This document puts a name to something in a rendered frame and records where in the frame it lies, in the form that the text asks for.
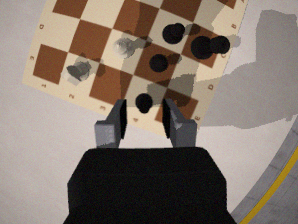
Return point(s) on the brown and cream chessboard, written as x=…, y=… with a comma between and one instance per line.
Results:
x=71, y=31

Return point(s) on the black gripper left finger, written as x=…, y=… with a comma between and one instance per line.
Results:
x=109, y=132

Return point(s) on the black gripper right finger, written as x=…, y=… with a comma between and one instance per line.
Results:
x=182, y=132

